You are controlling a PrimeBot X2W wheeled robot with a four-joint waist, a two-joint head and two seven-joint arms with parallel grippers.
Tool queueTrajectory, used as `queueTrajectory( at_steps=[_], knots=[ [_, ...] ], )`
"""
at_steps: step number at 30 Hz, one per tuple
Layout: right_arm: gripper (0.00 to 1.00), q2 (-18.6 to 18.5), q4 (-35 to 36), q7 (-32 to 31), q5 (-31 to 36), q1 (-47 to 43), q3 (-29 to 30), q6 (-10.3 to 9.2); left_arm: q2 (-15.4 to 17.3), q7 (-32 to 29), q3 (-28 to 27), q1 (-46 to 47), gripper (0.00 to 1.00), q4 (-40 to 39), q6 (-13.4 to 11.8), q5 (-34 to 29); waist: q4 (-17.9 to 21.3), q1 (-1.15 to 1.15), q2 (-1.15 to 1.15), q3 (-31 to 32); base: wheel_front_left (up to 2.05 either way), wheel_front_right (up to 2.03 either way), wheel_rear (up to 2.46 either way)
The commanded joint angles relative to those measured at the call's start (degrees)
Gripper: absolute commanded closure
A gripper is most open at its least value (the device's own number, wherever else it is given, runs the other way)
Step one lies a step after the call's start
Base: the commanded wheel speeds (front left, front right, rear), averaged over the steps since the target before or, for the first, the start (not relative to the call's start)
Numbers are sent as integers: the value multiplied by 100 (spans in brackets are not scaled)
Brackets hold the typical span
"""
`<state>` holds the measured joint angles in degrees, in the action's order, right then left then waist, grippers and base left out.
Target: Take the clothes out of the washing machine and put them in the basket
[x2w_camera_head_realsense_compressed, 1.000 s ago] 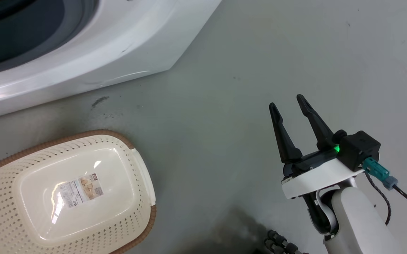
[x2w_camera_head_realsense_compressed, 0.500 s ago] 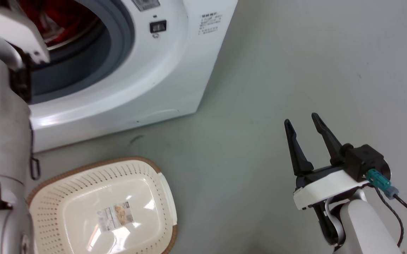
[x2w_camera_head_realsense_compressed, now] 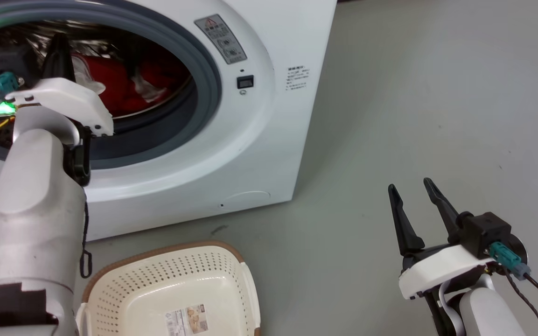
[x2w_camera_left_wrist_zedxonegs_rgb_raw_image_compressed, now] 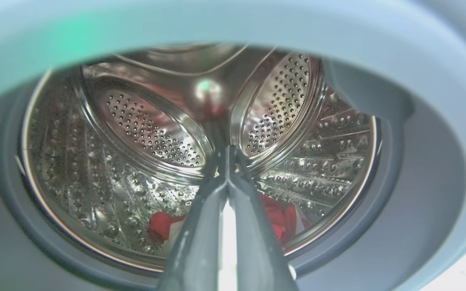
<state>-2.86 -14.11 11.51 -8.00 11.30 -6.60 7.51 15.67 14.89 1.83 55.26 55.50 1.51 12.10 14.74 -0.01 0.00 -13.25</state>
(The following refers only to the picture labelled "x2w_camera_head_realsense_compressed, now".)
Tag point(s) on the cream perforated laundry basket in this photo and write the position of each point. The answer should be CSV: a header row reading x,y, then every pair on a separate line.
x,y
157,289

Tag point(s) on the white garment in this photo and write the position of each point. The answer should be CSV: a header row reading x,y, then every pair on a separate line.
x,y
150,91

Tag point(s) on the small printed text label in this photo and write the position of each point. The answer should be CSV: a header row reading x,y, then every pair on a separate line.
x,y
297,78

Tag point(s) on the red garment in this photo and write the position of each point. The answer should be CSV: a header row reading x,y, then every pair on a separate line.
x,y
115,86

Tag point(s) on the grey warning sticker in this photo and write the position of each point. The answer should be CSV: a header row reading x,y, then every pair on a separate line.
x,y
222,39

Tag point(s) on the paper label sticker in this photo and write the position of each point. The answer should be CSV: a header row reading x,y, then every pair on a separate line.
x,y
187,320

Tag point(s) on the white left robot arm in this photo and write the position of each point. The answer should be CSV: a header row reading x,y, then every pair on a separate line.
x,y
31,210

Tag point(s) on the grey rubber door gasket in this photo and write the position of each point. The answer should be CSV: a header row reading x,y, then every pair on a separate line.
x,y
207,79

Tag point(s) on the black door latch socket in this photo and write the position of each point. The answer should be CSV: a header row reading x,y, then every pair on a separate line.
x,y
245,82

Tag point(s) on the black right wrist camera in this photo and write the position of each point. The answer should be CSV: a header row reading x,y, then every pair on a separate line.
x,y
485,233

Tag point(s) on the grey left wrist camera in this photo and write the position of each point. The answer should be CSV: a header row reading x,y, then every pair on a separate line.
x,y
10,60

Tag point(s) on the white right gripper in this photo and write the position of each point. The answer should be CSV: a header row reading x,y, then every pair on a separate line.
x,y
436,268

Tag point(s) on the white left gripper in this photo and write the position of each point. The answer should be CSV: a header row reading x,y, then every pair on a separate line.
x,y
68,100

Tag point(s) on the white front-load washing machine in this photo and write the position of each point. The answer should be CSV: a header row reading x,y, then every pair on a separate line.
x,y
259,140

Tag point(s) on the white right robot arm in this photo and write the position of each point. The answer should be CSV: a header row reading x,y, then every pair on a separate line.
x,y
483,312

